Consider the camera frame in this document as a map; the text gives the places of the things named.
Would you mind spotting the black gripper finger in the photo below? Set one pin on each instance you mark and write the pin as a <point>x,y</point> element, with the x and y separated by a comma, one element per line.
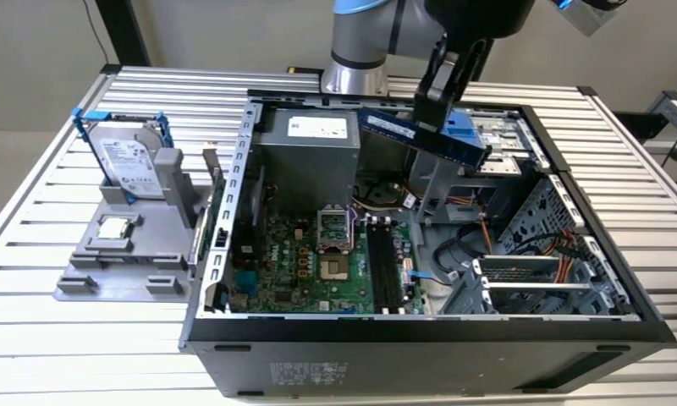
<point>467,59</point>
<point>428,105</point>

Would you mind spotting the blue RAM stick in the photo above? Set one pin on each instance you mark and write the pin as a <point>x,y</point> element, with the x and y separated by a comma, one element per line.
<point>463,150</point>

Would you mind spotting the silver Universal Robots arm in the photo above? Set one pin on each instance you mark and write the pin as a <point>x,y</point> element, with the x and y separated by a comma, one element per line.
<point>362,42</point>

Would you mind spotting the black RAM slot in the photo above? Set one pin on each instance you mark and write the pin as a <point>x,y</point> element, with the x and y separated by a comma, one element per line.
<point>391,266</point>
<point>378,266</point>
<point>398,266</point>
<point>384,266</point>

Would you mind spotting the blue drive latch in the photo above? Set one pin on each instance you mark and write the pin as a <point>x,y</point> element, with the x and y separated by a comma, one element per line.
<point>463,127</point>

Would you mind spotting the grey metal drive cage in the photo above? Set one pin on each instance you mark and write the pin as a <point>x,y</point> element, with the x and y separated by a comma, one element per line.
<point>435,190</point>

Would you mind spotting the yellow black tag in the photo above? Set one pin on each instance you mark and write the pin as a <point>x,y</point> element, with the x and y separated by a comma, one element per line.
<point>302,69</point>

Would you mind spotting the grey power supply unit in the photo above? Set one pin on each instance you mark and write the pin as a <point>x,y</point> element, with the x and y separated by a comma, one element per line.
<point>304,169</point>

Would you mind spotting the CPU socket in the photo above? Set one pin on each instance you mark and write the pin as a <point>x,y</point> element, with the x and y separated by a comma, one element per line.
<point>335,267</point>

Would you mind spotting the grey metal disk bay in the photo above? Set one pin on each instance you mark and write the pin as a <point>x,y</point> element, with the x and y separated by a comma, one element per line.
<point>534,286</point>

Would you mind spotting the green motherboard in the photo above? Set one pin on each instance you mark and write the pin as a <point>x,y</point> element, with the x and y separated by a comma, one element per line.
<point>282,270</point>

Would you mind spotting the hard disk in blue carrier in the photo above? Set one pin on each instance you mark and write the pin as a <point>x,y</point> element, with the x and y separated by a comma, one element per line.
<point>127,165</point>

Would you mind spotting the grey parts rack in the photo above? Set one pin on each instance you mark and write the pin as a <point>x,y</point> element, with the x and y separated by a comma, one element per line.
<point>157,237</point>

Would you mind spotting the black open PC case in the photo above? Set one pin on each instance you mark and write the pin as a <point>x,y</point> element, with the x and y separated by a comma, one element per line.
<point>372,363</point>

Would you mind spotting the silver CPU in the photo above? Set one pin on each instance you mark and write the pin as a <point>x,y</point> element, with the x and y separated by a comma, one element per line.
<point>115,229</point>

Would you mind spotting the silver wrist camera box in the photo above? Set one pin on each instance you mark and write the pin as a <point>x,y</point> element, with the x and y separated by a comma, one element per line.
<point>584,19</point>

